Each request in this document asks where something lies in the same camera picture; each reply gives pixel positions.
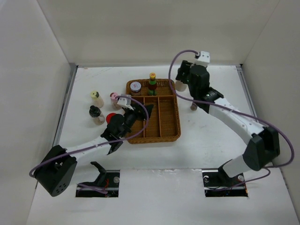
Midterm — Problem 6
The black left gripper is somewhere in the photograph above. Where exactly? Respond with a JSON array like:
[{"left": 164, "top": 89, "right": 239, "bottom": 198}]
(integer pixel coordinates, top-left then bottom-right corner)
[{"left": 120, "top": 102, "right": 153, "bottom": 138}]

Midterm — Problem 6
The black-cap pepper grinder jar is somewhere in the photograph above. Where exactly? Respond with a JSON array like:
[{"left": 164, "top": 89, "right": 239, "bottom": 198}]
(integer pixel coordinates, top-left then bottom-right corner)
[{"left": 175, "top": 81, "right": 188, "bottom": 92}]

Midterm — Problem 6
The white-lid brown sauce jar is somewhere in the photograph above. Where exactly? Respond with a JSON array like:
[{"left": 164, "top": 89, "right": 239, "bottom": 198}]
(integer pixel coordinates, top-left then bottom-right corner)
[{"left": 130, "top": 82, "right": 142, "bottom": 96}]

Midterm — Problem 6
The green-label red sauce bottle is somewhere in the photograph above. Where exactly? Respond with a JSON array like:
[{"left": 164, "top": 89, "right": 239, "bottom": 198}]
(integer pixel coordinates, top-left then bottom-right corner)
[{"left": 148, "top": 73, "right": 157, "bottom": 96}]

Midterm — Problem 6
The pink-lid spice shaker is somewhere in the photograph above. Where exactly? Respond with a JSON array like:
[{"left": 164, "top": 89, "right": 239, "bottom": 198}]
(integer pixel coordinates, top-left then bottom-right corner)
[{"left": 110, "top": 92, "right": 121, "bottom": 111}]

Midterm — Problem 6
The red-lid dark sauce jar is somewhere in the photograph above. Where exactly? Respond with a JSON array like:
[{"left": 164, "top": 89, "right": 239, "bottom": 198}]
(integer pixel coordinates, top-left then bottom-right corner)
[{"left": 106, "top": 112, "right": 123, "bottom": 124}]

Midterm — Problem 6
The yellow-lid spice shaker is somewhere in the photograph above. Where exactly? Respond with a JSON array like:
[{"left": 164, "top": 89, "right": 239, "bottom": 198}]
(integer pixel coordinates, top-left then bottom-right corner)
[{"left": 90, "top": 90, "right": 104, "bottom": 108}]

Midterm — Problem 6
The black-top spice grinder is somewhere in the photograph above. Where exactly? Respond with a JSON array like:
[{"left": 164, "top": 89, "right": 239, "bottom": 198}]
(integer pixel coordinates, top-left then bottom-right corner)
[{"left": 89, "top": 105, "right": 105, "bottom": 126}]

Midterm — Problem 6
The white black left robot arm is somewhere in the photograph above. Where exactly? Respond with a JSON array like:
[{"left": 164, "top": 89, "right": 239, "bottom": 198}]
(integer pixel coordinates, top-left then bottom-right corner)
[{"left": 29, "top": 103, "right": 154, "bottom": 197}]

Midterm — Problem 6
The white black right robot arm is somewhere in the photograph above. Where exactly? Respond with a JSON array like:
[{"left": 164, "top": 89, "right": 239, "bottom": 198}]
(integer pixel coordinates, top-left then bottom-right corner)
[{"left": 176, "top": 60, "right": 280, "bottom": 186}]

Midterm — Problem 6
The brown wicker divided basket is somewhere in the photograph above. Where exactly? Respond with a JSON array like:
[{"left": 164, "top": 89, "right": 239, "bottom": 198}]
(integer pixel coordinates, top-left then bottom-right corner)
[{"left": 126, "top": 79, "right": 181, "bottom": 144}]

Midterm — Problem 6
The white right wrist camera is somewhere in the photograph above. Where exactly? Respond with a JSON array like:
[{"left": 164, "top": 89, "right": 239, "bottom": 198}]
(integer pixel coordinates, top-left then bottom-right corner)
[{"left": 194, "top": 51, "right": 210, "bottom": 68}]

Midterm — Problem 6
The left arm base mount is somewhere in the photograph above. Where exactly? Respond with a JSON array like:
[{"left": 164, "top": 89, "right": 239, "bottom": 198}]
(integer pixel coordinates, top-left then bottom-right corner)
[{"left": 75, "top": 161, "right": 120, "bottom": 198}]

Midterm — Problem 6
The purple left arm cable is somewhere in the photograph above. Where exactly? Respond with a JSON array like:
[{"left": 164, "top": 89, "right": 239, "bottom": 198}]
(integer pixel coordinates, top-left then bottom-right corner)
[{"left": 29, "top": 95, "right": 150, "bottom": 194}]

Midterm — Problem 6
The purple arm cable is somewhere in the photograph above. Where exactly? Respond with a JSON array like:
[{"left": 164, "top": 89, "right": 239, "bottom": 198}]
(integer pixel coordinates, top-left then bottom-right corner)
[
  {"left": 170, "top": 49, "right": 295, "bottom": 192},
  {"left": 29, "top": 95, "right": 150, "bottom": 194}
]

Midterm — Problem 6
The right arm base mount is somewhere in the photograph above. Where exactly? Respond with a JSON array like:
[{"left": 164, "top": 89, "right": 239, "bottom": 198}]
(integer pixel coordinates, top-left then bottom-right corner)
[{"left": 202, "top": 169, "right": 248, "bottom": 197}]

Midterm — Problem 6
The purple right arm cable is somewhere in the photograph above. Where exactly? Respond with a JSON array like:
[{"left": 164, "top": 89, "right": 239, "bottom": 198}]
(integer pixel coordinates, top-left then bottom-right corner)
[{"left": 170, "top": 49, "right": 295, "bottom": 192}]

